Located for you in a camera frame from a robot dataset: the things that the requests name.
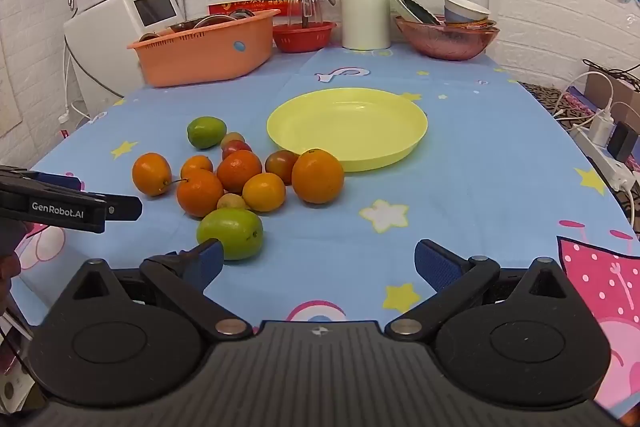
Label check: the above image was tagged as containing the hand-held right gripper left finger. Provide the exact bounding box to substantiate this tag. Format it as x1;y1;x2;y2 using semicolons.
50;238;253;342

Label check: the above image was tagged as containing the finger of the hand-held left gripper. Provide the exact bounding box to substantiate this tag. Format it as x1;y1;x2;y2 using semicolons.
0;166;84;192
105;194;144;222

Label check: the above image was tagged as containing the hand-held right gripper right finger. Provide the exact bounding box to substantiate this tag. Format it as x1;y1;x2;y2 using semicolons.
385;238;591;340

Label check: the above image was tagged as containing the large green jujube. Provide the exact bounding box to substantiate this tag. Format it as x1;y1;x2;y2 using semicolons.
196;208;264;261

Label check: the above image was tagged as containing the orange with stem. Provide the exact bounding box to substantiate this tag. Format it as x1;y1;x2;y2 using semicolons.
159;169;224;218

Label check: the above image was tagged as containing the small orange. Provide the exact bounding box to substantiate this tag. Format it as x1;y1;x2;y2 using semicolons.
180;155;214;180

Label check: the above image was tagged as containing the yellowish orange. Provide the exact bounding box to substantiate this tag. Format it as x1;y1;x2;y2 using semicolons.
242;172;287;213

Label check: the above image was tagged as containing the small green jujube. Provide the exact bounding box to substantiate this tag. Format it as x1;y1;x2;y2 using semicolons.
186;117;227;150

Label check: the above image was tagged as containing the large orange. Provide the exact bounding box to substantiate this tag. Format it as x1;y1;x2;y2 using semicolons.
291;148;345;204

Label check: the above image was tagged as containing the yellow plastic plate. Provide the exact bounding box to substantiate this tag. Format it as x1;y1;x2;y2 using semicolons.
266;88;429;172

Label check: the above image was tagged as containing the white appliance with screen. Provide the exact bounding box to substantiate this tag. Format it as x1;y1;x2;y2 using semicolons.
63;0;185;115

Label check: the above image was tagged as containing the orange plastic basket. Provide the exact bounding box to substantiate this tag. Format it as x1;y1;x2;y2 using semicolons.
126;9;282;88

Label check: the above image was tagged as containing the white power strip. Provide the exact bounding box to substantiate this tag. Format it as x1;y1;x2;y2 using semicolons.
570;127;636;195

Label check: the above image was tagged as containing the white charger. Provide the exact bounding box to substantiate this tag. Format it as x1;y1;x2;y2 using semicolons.
590;109;617;146

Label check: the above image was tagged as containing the pink glass bowl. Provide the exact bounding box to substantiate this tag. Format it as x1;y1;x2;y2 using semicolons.
394;16;501;61

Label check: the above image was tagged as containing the black power adapter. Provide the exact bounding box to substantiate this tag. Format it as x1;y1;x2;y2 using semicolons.
607;122;639;162

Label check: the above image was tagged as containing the red plastic basket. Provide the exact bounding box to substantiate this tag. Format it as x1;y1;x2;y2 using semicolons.
272;21;338;54

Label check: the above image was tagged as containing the patterned rim bowl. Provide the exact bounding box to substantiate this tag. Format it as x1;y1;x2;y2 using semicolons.
445;19;499;31

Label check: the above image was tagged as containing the cardboard box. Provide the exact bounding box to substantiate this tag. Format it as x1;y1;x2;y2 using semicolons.
584;72;640;118

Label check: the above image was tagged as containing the tilted white dish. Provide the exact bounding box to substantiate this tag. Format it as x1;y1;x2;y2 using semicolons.
392;0;443;26

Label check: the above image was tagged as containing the white blue bowl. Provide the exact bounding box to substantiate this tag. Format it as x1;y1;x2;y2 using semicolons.
444;0;491;25

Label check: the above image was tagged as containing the white thermos jug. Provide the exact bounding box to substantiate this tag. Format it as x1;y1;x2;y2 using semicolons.
322;0;392;51

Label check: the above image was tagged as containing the black appliance cable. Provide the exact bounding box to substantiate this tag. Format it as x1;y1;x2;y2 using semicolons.
64;36;126;100

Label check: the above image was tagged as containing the white cable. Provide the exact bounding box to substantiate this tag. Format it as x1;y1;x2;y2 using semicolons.
552;71;621;120

